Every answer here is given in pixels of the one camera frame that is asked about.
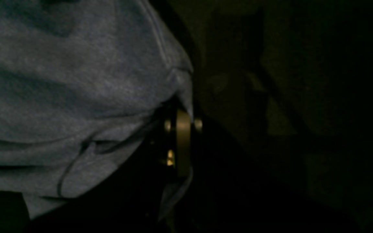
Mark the black table cloth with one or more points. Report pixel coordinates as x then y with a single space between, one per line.
292 82

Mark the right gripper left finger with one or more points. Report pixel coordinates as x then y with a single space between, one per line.
128 201

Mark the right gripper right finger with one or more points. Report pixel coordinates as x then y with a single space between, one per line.
231 194

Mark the blue-grey t-shirt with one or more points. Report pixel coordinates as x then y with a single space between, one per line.
80 81

